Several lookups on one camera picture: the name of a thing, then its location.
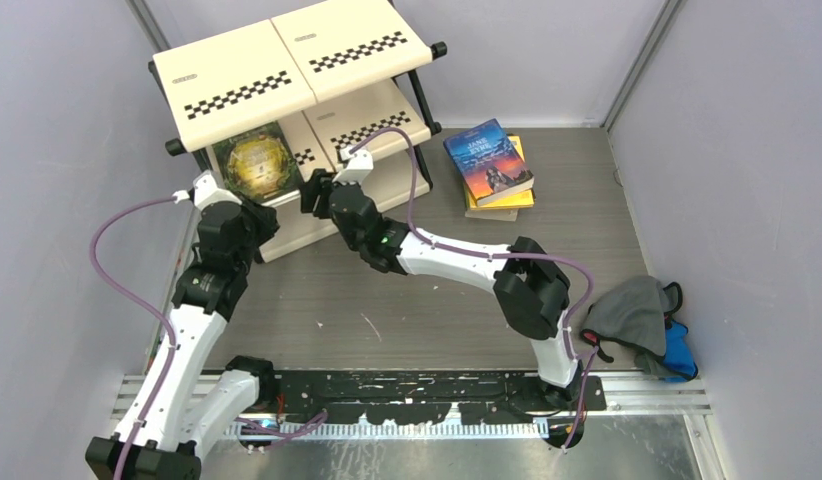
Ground green gold cover book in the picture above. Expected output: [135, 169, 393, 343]
[210, 122, 302, 203]

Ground blue Jane Eyre book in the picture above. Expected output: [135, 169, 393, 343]
[443, 119, 534, 207]

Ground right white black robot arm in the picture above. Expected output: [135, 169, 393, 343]
[300, 169, 584, 411]

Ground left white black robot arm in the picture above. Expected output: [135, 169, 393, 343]
[85, 199, 280, 479]

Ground yellow book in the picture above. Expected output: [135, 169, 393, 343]
[463, 135, 535, 210]

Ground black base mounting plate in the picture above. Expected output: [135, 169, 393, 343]
[230, 370, 608, 448]

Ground red black scissors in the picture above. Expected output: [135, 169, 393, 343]
[580, 330, 614, 363]

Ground grey cloth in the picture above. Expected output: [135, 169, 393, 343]
[579, 275, 683, 379]

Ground blue cloth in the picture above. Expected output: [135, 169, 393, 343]
[661, 319, 699, 383]

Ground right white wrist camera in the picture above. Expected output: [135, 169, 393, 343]
[332, 146, 374, 185]

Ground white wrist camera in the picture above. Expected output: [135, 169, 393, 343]
[332, 146, 374, 185]
[172, 170, 242, 211]

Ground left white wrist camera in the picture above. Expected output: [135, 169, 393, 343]
[172, 170, 242, 211]

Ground aluminium rail frame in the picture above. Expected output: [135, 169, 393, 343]
[109, 370, 714, 480]

